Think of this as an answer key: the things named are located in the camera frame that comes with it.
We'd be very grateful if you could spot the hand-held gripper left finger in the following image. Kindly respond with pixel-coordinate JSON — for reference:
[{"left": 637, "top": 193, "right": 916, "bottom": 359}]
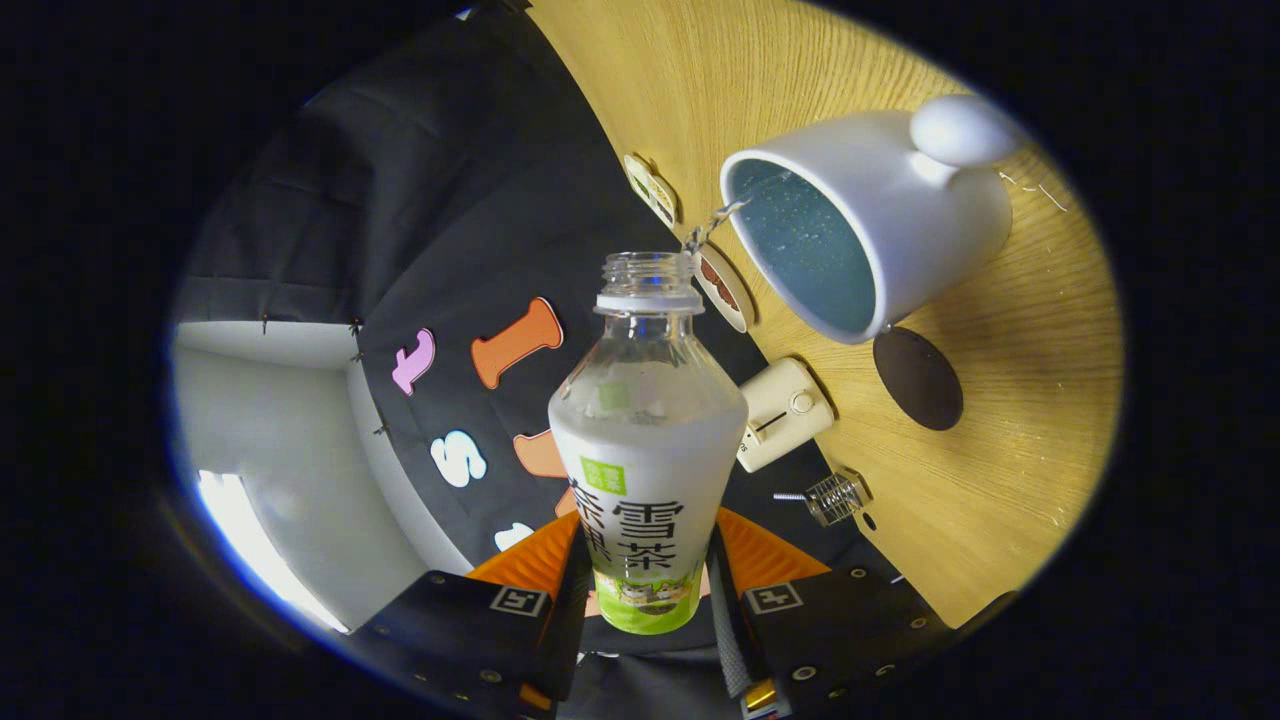
[{"left": 355, "top": 512, "right": 593, "bottom": 717}]

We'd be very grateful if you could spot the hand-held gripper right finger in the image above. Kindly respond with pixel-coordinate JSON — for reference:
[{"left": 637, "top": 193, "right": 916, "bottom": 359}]
[{"left": 705, "top": 507, "right": 951, "bottom": 719}]

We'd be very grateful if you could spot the clear juice bottle white label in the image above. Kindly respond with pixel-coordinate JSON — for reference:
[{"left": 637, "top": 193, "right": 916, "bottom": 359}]
[{"left": 548, "top": 252, "right": 749, "bottom": 636}]

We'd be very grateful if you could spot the dark brown round coaster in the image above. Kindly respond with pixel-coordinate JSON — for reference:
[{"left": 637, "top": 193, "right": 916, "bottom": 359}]
[{"left": 873, "top": 327, "right": 965, "bottom": 432}]

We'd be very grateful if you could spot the white cup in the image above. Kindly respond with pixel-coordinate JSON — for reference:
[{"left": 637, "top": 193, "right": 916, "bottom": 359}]
[{"left": 719, "top": 95, "right": 1026, "bottom": 345}]

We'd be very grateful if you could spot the white toaster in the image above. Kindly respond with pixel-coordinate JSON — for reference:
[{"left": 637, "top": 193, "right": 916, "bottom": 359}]
[{"left": 737, "top": 357, "right": 836, "bottom": 474}]

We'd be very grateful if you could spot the ceiling light panel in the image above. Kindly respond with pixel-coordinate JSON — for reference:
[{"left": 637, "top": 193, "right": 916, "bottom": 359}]
[{"left": 197, "top": 470, "right": 351, "bottom": 634}]

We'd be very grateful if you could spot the wooden table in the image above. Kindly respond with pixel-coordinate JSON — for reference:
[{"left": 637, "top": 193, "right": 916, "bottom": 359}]
[{"left": 527, "top": 0, "right": 1126, "bottom": 629}]

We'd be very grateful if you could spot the small plate with brown food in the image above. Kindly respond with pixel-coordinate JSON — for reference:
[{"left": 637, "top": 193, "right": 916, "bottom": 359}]
[{"left": 690, "top": 245, "right": 757, "bottom": 334}]

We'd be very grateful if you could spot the black backdrop cloth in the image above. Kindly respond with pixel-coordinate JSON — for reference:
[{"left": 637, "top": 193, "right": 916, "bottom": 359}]
[{"left": 175, "top": 5, "right": 901, "bottom": 720}]

